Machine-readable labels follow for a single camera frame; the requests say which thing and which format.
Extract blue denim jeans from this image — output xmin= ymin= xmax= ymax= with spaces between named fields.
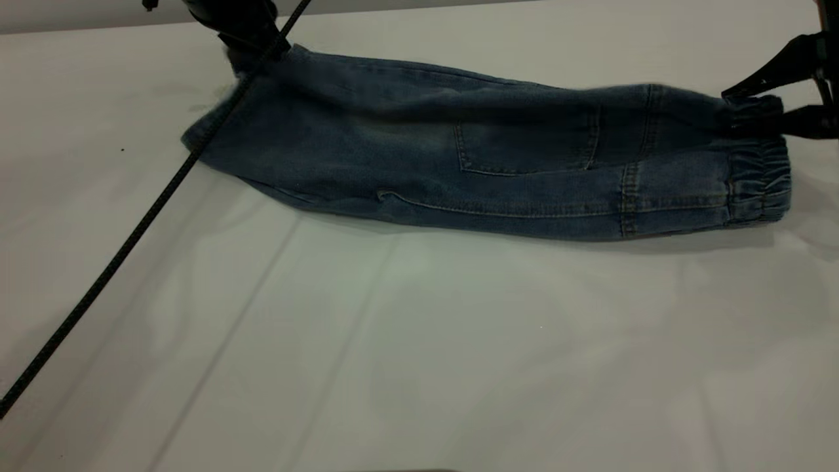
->
xmin=182 ymin=43 xmax=792 ymax=242

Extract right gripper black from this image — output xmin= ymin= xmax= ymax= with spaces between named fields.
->
xmin=721 ymin=0 xmax=839 ymax=138

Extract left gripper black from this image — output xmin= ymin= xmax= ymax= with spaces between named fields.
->
xmin=187 ymin=0 xmax=292 ymax=73

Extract black braided cable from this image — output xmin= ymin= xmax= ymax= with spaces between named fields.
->
xmin=0 ymin=0 xmax=313 ymax=418

